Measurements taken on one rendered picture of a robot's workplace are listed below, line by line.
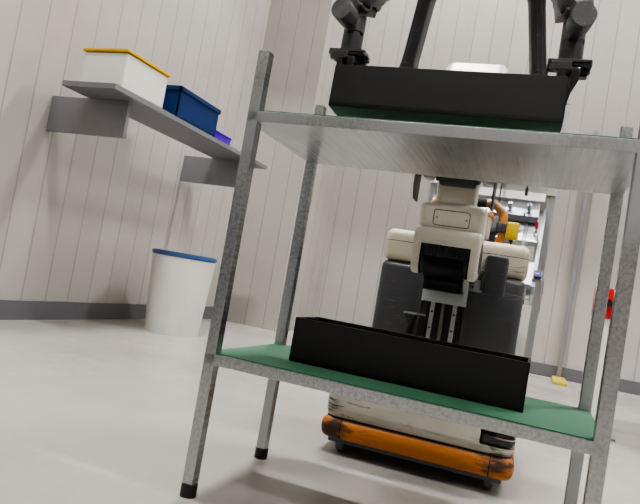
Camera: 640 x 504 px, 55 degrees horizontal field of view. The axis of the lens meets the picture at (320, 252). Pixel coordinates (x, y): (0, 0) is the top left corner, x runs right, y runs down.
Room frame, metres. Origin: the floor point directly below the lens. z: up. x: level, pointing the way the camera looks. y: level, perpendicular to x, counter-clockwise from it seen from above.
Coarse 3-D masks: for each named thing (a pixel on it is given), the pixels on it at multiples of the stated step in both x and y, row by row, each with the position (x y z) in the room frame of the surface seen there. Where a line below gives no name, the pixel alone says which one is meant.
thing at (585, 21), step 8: (576, 0) 1.40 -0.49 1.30; (584, 0) 1.39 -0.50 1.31; (592, 0) 1.47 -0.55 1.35; (568, 8) 1.44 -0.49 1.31; (576, 8) 1.39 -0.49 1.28; (584, 8) 1.39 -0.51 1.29; (592, 8) 1.39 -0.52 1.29; (560, 16) 1.48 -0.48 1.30; (568, 16) 1.48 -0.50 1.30; (576, 16) 1.39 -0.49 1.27; (584, 16) 1.39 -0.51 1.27; (592, 16) 1.39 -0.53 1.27; (568, 24) 1.43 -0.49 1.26; (576, 24) 1.39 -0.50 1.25; (584, 24) 1.39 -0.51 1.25; (592, 24) 1.40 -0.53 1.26; (568, 32) 1.45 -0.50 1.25; (576, 32) 1.43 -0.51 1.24; (584, 32) 1.42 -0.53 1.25
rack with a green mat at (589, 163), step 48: (288, 144) 1.69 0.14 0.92; (336, 144) 1.59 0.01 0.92; (384, 144) 1.50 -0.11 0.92; (432, 144) 1.42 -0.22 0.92; (480, 144) 1.34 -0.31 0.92; (528, 144) 1.28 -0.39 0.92; (576, 144) 1.24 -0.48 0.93; (624, 144) 1.21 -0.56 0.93; (240, 192) 1.49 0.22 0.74; (624, 192) 1.57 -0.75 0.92; (240, 240) 1.51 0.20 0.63; (624, 240) 1.20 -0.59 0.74; (288, 288) 1.89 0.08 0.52; (624, 288) 1.20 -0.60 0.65; (624, 336) 1.19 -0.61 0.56; (336, 384) 1.38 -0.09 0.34; (384, 384) 1.45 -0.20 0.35; (192, 432) 1.49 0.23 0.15; (528, 432) 1.24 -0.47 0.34; (576, 432) 1.25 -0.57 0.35; (192, 480) 1.49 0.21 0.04; (576, 480) 1.59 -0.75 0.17
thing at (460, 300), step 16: (432, 256) 2.04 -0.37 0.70; (448, 256) 2.03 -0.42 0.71; (464, 256) 2.01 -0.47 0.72; (496, 256) 2.11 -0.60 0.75; (432, 272) 2.06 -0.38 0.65; (448, 272) 2.04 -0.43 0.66; (464, 272) 2.03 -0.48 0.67; (496, 272) 2.10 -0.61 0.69; (432, 288) 2.10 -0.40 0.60; (448, 288) 2.08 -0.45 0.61; (464, 288) 2.20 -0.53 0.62; (496, 288) 2.10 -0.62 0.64; (464, 304) 2.19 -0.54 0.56
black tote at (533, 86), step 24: (336, 72) 1.57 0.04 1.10; (360, 72) 1.55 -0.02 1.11; (384, 72) 1.53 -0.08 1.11; (408, 72) 1.51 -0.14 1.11; (432, 72) 1.50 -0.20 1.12; (456, 72) 1.48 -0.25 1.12; (480, 72) 1.46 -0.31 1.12; (336, 96) 1.57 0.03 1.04; (360, 96) 1.55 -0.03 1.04; (384, 96) 1.53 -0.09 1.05; (408, 96) 1.51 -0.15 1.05; (432, 96) 1.49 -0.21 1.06; (456, 96) 1.47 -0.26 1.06; (480, 96) 1.45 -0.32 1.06; (504, 96) 1.44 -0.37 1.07; (528, 96) 1.42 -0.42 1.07; (552, 96) 1.40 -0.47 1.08; (408, 120) 1.58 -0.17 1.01; (432, 120) 1.54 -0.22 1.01; (456, 120) 1.51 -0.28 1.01; (480, 120) 1.48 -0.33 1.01; (504, 120) 1.45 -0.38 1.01; (528, 120) 1.42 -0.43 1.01; (552, 120) 1.40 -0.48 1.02
